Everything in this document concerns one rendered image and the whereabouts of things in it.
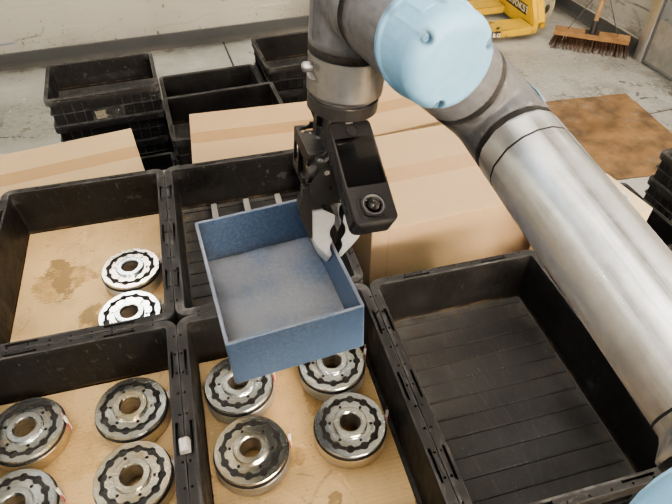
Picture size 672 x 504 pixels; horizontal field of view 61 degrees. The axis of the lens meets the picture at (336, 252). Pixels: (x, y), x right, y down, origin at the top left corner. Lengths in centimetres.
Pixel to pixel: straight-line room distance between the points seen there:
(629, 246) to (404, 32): 21
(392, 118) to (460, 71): 102
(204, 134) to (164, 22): 262
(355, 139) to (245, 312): 26
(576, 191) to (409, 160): 81
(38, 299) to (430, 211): 73
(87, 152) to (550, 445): 112
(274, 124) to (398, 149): 33
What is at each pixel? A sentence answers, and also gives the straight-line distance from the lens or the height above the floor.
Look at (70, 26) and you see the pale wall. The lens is 400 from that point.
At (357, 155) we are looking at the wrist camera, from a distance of 56.
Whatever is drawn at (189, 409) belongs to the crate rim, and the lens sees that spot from 79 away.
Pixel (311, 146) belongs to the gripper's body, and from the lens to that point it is 61.
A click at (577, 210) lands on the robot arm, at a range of 44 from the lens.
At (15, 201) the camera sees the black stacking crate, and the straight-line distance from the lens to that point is 125.
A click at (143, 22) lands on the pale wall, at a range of 399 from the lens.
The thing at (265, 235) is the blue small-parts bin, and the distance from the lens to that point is 76.
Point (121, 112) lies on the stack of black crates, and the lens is 232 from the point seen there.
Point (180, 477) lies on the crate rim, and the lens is 75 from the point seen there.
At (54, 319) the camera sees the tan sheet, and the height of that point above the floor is 83.
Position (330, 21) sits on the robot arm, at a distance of 51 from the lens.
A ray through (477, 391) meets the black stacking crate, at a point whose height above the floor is 83.
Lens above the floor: 159
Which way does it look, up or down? 44 degrees down
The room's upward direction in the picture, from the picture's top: straight up
